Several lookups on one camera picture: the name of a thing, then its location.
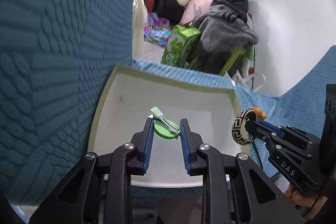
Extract green-rimmed white box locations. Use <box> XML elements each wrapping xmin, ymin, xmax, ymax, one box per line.
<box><xmin>87</xmin><ymin>64</ymin><xmax>251</xmax><ymax>188</ymax></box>

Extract grey blanket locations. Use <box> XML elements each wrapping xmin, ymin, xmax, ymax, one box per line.
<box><xmin>192</xmin><ymin>5</ymin><xmax>259</xmax><ymax>55</ymax></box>

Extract purple patterned cloth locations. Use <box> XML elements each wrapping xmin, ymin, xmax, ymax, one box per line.
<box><xmin>143</xmin><ymin>12</ymin><xmax>171</xmax><ymax>47</ymax></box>

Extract cream embroidered cover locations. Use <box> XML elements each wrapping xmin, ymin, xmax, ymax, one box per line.
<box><xmin>132</xmin><ymin>0</ymin><xmax>147</xmax><ymax>59</ymax></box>

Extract white printed shopping bag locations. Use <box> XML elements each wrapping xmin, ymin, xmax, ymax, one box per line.
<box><xmin>231</xmin><ymin>46</ymin><xmax>266</xmax><ymax>92</ymax></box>

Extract green cardboard box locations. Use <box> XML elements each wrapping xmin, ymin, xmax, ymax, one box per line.
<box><xmin>161</xmin><ymin>24</ymin><xmax>201</xmax><ymax>68</ymax></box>

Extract green hair clip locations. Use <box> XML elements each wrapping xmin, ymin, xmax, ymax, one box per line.
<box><xmin>148</xmin><ymin>106</ymin><xmax>181</xmax><ymax>140</ymax></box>

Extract person's right hand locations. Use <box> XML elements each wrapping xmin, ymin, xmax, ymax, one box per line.
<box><xmin>284</xmin><ymin>184</ymin><xmax>328</xmax><ymax>222</ymax></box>

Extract orange gourd ornament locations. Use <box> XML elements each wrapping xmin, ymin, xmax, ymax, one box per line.
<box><xmin>249</xmin><ymin>107</ymin><xmax>266</xmax><ymax>121</ymax></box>

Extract black patterned bangle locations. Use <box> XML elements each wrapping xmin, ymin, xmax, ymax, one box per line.
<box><xmin>231</xmin><ymin>109</ymin><xmax>258</xmax><ymax>145</ymax></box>

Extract green plastic stool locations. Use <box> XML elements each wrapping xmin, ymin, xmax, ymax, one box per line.
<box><xmin>186</xmin><ymin>47</ymin><xmax>245</xmax><ymax>76</ymax></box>

